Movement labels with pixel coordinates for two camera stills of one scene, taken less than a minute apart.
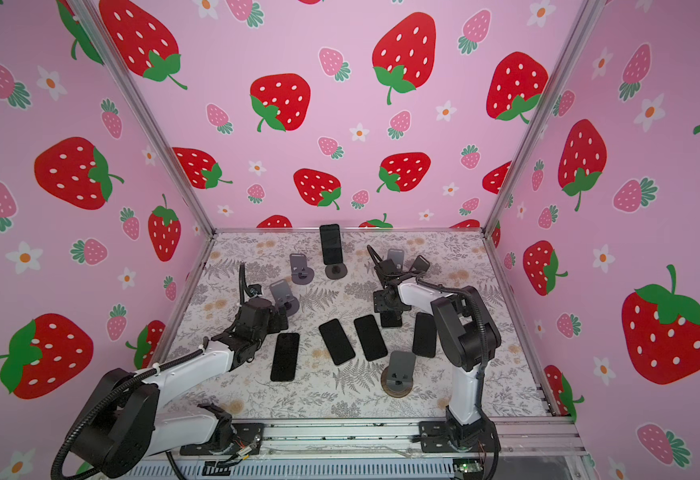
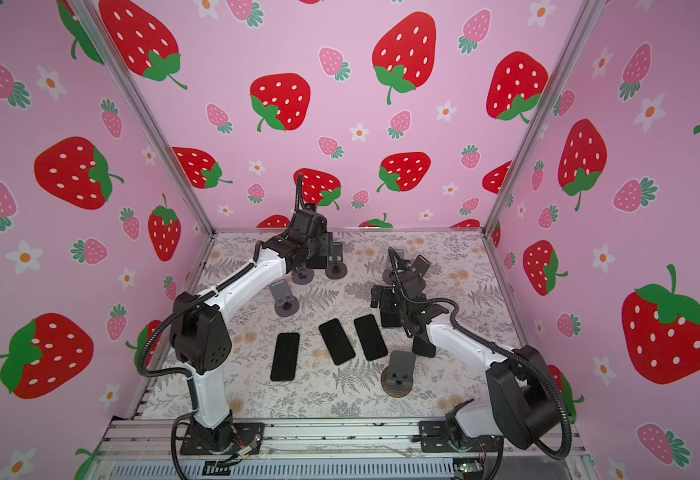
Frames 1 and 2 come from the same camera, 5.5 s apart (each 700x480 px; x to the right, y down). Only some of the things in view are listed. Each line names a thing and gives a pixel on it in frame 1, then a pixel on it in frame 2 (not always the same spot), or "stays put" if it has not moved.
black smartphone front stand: (370, 337) stays put
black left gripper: (274, 318) to (319, 236)
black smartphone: (337, 342) stays put
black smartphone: (331, 244) to (317, 262)
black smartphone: (391, 318) stays put
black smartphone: (424, 340) stays put
